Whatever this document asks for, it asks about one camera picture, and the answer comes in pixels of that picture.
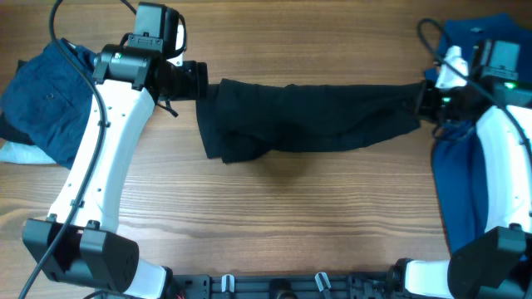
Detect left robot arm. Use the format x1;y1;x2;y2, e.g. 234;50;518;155
22;2;209;298

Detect folded navy blue shorts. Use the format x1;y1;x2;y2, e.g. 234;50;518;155
1;39;96;169

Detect black polo shirt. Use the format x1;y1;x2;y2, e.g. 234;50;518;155
196;79;421;164

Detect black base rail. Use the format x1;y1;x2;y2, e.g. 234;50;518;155
174;272;414;299

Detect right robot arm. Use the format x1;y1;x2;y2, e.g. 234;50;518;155
389;39;531;298

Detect folded white garment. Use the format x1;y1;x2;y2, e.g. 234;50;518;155
1;142;56;164

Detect folded black garment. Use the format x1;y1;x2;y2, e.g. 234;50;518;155
0;60;37;146

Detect right black cable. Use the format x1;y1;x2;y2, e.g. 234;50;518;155
416;17;532;159

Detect blue polo shirt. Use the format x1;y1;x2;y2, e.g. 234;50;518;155
431;13;531;252

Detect black cable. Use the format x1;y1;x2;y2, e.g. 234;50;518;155
416;17;532;159
16;0;188;299

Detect left black cable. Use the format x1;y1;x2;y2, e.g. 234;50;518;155
16;0;188;299

